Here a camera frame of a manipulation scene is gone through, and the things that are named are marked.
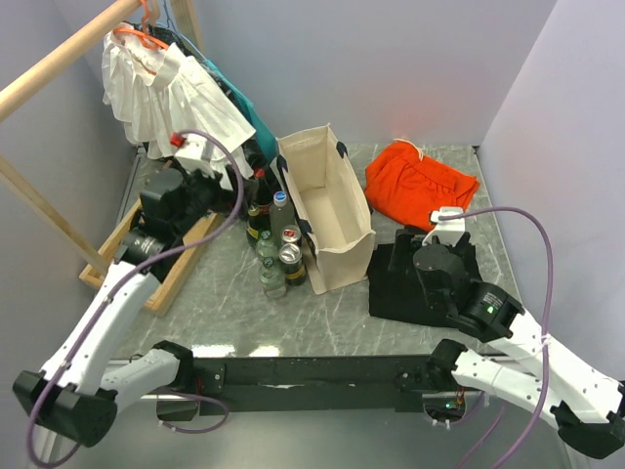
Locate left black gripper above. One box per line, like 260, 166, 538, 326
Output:
174, 156, 258, 235

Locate green glass bottle gold cap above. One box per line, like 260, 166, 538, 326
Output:
246, 203, 271, 249

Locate coca-cola glass bottle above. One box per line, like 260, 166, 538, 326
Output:
254, 168, 273, 215

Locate clear glass bottle green cap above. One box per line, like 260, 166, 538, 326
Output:
256, 230, 279, 260

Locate pocari sweat plastic bottle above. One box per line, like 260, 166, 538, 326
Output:
270, 191, 295, 240

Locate cream canvas tote bag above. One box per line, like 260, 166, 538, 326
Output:
276, 125, 376, 295

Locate red bull can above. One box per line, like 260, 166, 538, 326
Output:
280, 224, 302, 247

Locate dark soda can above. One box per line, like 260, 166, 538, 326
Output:
278, 243, 307, 286

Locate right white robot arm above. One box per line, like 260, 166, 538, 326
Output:
389, 228, 624, 459

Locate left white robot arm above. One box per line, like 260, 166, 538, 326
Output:
13, 169, 244, 449

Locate wooden tray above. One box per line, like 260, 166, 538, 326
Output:
79, 199, 225, 317

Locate black cloth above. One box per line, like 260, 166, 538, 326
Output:
367, 227, 481, 327

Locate orange cloth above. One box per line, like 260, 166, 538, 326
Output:
364, 140, 479, 231

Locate dark floral garment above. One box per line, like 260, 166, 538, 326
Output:
148, 24, 280, 192

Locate white ruffled garment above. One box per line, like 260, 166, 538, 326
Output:
102, 32, 255, 180

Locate teal garment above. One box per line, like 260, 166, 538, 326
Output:
203, 59, 278, 163

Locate orange clothes hanger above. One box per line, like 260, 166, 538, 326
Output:
112, 0, 169, 51

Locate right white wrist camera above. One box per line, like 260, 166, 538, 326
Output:
422, 206, 466, 246

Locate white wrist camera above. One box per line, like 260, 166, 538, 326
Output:
173, 134, 215, 178
422, 206, 466, 246

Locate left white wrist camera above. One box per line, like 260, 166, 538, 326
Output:
173, 134, 215, 178

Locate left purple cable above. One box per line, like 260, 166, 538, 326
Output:
24, 129, 245, 465

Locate purple cable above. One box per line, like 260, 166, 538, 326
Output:
431, 206, 556, 469
24, 129, 245, 465

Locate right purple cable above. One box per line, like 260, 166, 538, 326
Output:
431, 206, 556, 469

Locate wooden clothes rail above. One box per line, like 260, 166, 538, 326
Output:
0, 0, 203, 275

